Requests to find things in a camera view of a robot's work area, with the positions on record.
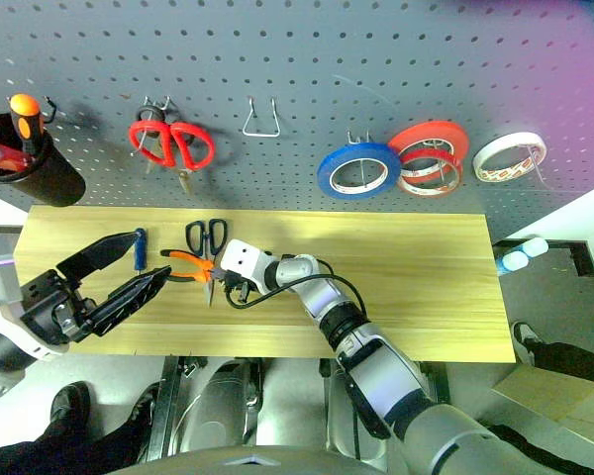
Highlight white printed tape roll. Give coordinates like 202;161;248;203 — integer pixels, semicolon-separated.
472;132;548;183

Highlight orange handled pliers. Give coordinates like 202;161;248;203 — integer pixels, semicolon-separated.
158;248;224;286

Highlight trapezoid wire hook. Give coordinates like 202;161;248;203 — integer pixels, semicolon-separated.
241;96;282;136

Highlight tan flat cardboard box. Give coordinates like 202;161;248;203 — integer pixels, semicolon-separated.
492;364;594;446

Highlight orange and black screwdriver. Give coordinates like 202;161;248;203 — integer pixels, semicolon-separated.
7;93;46;157

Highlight clear tape peg hook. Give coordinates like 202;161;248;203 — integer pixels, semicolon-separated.
522;142;548;187

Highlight person in black trousers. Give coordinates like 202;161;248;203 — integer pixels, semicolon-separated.
0;380;160;475
512;321;594;388

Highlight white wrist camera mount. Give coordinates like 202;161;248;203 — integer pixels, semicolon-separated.
0;241;69;361
219;237;269;289

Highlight small red tape roll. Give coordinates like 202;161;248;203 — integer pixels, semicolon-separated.
395;149;464;199

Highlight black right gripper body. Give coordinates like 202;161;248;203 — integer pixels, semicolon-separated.
227;279;252;304

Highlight large red tape roll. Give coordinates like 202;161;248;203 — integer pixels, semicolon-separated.
387;120;471;172

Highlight red handled scissors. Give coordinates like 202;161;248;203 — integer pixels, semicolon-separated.
128;120;217;195

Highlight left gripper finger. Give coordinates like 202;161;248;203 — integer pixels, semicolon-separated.
54;232;139;286
81;265;173;340

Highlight black and blue scissors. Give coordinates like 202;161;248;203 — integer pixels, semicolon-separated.
185;219;229;308

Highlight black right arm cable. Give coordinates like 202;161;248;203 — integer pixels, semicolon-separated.
226;274;368;318

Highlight black cup holder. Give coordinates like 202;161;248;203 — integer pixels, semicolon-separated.
0;112;87;208

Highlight small metal peg hook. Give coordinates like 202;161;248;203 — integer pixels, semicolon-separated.
346;129;372;189

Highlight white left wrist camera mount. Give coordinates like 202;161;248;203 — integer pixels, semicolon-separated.
0;241;69;361

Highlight blue tape roll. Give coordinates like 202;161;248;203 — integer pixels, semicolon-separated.
316;142;402;201

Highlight grey robot torso cover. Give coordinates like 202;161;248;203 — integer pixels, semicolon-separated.
138;444;392;475

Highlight blue handled screwdriver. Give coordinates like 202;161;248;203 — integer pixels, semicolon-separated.
133;227;148;272

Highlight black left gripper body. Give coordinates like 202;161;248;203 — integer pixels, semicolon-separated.
19;269;98;345

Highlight metal double peg hook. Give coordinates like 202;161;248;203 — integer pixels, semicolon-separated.
137;95;173;149

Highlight white panel with black edge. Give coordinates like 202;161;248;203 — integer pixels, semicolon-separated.
492;175;594;278

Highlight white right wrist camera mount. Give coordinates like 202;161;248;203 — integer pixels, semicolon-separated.
219;237;269;289

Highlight red utility knife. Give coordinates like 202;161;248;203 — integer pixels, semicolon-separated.
0;141;36;173

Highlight grey pegboard panel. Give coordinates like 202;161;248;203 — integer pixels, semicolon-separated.
0;0;594;219

